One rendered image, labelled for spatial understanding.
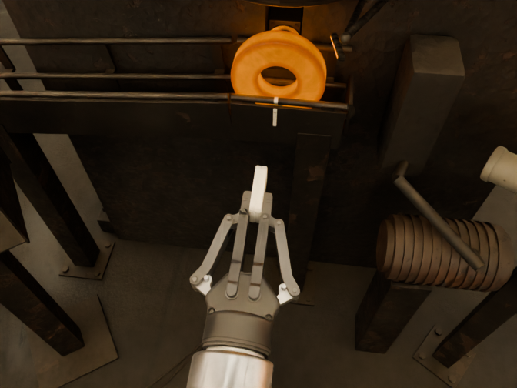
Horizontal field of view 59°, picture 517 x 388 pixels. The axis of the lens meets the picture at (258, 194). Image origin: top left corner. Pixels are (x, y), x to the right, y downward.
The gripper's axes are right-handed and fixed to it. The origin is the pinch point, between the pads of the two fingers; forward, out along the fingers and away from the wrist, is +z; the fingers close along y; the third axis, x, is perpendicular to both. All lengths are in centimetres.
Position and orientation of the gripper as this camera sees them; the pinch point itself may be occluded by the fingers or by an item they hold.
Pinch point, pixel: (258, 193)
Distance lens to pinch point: 58.8
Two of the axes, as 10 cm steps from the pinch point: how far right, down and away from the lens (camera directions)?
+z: 1.2, -8.5, 5.1
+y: 9.9, 1.0, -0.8
